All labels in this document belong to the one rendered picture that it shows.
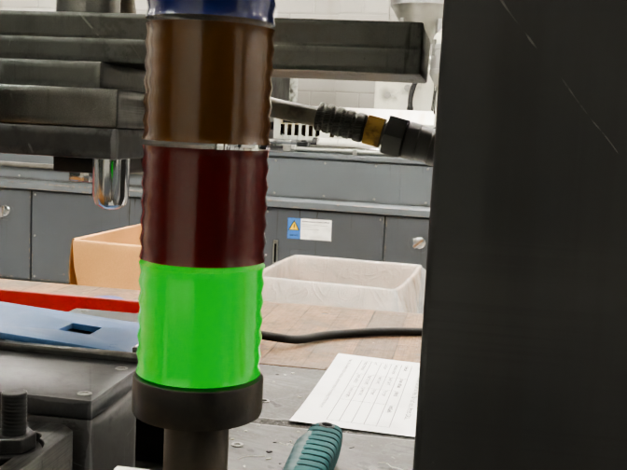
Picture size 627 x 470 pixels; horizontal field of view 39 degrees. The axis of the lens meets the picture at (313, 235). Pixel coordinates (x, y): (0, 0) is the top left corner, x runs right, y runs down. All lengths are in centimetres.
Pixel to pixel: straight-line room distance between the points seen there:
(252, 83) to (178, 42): 2
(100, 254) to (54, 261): 279
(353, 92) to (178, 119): 675
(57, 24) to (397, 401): 42
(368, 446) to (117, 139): 31
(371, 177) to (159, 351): 477
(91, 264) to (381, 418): 232
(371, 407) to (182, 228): 51
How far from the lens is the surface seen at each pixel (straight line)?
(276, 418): 71
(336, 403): 75
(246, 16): 25
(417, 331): 100
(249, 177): 26
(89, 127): 47
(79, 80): 50
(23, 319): 60
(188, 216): 25
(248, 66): 25
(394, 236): 502
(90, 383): 49
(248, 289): 26
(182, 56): 25
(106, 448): 50
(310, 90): 713
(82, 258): 299
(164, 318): 26
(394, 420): 72
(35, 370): 52
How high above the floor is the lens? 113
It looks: 7 degrees down
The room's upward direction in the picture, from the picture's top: 3 degrees clockwise
